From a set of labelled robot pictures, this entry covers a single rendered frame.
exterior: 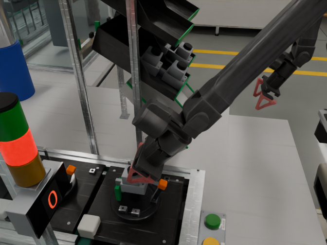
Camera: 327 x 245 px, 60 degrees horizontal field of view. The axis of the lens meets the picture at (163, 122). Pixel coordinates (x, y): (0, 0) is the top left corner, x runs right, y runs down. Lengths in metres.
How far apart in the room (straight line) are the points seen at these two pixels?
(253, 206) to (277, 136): 0.40
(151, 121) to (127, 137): 0.62
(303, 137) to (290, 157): 1.60
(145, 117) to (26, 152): 0.23
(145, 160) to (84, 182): 0.30
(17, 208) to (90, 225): 0.29
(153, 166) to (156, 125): 0.12
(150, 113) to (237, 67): 0.19
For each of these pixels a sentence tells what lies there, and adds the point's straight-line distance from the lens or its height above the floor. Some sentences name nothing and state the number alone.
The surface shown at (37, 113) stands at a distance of 1.45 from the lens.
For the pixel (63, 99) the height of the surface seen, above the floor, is 0.86.
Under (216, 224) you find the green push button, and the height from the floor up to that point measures 0.97.
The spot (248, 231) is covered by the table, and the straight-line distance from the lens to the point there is 0.94.
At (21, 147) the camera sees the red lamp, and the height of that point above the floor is 1.34.
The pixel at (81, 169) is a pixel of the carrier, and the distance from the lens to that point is 0.94.
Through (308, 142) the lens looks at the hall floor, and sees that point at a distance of 2.76.
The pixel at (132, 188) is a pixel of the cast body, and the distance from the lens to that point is 0.75.
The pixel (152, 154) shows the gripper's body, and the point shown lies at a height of 1.19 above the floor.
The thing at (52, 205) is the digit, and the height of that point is 1.19.
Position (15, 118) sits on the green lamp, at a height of 1.39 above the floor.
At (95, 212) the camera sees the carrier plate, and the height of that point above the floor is 0.97.
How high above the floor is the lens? 1.63
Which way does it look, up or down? 38 degrees down
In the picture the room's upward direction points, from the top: straight up
